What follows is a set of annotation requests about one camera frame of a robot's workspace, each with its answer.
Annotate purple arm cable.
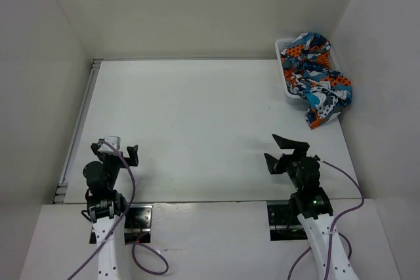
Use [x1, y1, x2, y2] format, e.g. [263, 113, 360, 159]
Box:
[68, 142, 169, 280]
[287, 155, 365, 280]

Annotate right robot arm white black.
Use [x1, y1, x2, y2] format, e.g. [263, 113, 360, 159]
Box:
[264, 134, 364, 279]

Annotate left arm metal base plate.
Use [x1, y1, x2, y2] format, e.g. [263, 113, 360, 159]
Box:
[89, 204, 154, 245]

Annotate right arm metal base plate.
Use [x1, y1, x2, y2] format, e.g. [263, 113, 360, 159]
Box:
[266, 201, 307, 241]

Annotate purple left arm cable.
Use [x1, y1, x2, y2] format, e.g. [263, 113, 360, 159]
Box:
[68, 142, 169, 280]

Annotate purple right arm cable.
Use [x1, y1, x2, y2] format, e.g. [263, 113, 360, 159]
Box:
[287, 155, 365, 280]

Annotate white perforated plastic basket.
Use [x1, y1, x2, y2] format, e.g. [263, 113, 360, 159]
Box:
[274, 37, 343, 108]

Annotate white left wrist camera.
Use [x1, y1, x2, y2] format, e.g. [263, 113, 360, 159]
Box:
[98, 136, 121, 155]

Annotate colourful patterned shorts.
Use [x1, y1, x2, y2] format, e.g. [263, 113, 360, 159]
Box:
[280, 33, 352, 129]

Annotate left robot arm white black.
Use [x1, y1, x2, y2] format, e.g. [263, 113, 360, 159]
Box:
[83, 136, 138, 279]

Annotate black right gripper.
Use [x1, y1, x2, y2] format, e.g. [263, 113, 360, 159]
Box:
[263, 134, 309, 190]

